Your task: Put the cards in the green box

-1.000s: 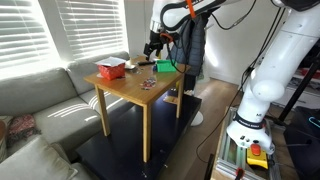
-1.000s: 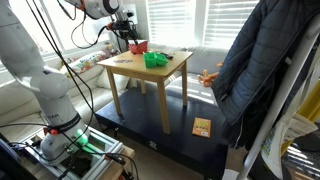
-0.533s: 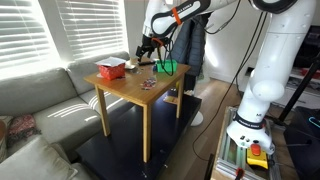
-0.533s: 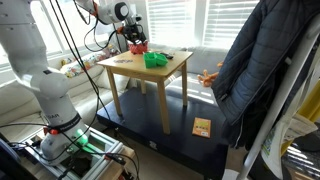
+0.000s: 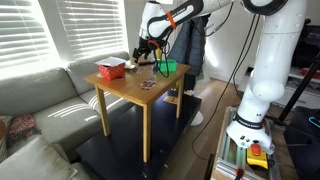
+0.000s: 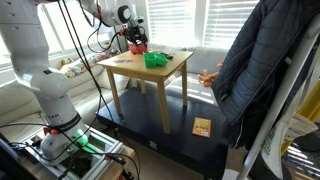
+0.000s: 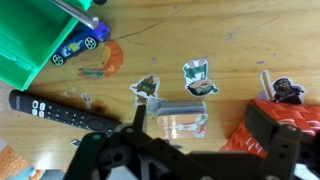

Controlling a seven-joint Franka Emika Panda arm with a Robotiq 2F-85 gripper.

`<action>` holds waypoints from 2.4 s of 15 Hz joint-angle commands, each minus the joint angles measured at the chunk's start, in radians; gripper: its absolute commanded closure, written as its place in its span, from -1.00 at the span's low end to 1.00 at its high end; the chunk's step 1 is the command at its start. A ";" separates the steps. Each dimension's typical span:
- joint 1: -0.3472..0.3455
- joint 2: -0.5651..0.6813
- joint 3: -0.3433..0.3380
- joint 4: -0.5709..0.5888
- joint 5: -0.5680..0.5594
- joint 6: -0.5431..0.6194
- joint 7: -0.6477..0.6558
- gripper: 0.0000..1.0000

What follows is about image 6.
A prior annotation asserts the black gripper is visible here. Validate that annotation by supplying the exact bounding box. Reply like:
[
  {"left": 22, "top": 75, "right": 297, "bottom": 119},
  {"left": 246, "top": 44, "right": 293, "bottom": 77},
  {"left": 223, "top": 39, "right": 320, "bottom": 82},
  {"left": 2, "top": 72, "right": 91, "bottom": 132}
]
[{"left": 126, "top": 25, "right": 149, "bottom": 47}]

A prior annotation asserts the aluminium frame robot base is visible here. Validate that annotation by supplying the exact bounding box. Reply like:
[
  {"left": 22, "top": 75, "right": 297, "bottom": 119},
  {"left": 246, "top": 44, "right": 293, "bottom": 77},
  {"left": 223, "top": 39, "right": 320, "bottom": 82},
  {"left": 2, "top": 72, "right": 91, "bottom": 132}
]
[{"left": 19, "top": 128, "right": 136, "bottom": 180}]

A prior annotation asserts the red patterned box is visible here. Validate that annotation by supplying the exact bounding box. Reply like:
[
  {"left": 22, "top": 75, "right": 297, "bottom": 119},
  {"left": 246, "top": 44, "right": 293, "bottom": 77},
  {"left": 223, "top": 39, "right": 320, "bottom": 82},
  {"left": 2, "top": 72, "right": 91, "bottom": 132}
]
[{"left": 129, "top": 42, "right": 148, "bottom": 55}]

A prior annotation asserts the green plastic box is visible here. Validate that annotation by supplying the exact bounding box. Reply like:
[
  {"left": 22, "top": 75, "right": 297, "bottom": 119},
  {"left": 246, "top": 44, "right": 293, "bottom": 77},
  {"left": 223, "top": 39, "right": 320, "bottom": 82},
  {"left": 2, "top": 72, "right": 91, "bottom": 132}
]
[{"left": 143, "top": 51, "right": 169, "bottom": 69}]

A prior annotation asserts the small box on floor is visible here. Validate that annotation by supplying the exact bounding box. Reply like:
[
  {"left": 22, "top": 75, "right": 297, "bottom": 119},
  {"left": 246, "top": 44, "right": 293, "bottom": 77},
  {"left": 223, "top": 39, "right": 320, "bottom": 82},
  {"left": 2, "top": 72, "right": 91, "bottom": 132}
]
[{"left": 192, "top": 116, "right": 212, "bottom": 139}]

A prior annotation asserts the wooden square table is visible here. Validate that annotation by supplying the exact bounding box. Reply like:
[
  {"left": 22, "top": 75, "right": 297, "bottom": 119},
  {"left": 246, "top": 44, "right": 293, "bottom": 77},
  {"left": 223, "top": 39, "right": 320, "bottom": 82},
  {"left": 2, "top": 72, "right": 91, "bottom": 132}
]
[{"left": 96, "top": 49, "right": 194, "bottom": 135}]

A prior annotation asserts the black remote control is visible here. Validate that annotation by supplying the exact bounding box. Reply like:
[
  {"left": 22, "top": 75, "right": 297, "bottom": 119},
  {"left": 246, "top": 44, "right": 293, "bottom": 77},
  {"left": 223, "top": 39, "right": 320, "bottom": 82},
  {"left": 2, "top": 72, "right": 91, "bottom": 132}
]
[{"left": 159, "top": 52, "right": 175, "bottom": 60}]

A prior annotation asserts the white window blind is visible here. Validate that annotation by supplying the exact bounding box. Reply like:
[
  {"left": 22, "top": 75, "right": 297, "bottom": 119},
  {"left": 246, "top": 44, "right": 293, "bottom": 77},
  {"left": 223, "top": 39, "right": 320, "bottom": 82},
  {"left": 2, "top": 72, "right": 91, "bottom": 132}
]
[
  {"left": 146, "top": 0, "right": 198, "bottom": 48},
  {"left": 202, "top": 0, "right": 259, "bottom": 49}
]

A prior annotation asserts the floral patterned cushion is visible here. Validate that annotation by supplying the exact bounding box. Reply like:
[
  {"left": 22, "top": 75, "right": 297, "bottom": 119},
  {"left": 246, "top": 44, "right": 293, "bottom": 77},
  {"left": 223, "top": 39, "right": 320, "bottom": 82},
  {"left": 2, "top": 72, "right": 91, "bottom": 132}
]
[{"left": 59, "top": 53, "right": 111, "bottom": 79}]

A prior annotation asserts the orange plush toy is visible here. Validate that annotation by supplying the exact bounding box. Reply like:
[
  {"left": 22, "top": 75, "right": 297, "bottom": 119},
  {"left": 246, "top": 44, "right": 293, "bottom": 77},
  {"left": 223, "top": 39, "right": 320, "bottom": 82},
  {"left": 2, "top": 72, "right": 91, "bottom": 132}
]
[{"left": 196, "top": 60, "right": 225, "bottom": 88}]

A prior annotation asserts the grey fabric sofa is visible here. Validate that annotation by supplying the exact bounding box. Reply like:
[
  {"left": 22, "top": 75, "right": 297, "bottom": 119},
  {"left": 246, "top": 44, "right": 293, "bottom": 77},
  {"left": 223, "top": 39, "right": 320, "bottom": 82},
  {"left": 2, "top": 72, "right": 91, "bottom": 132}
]
[{"left": 0, "top": 44, "right": 231, "bottom": 143}]

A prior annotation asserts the black low platform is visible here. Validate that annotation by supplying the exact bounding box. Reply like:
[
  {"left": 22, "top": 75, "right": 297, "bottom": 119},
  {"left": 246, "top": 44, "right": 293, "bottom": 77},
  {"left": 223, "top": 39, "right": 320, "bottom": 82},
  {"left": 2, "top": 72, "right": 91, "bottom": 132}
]
[{"left": 95, "top": 87, "right": 231, "bottom": 179}]

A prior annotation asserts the dark blue puffer jacket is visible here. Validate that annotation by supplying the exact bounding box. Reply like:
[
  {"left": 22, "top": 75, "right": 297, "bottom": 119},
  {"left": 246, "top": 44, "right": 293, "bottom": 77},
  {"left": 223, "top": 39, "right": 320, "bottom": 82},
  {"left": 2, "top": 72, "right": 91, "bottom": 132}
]
[{"left": 211, "top": 0, "right": 320, "bottom": 151}]

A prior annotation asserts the white printed tote bag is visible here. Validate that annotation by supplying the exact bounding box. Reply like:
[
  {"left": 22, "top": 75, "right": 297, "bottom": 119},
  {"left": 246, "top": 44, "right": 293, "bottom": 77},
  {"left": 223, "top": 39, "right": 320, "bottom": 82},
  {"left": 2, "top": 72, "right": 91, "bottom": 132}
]
[{"left": 260, "top": 111, "right": 319, "bottom": 180}]

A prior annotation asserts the yellow pole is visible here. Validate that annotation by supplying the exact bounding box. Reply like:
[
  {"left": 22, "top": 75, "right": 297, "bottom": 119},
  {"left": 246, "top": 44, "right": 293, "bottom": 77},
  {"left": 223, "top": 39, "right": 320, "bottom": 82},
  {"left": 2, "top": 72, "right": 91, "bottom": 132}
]
[{"left": 296, "top": 79, "right": 320, "bottom": 123}]

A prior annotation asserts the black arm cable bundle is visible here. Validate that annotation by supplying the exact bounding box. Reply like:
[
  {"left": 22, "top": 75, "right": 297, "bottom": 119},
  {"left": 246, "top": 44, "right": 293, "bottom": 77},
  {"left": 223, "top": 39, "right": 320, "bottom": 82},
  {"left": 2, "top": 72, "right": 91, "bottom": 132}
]
[{"left": 56, "top": 0, "right": 141, "bottom": 180}]

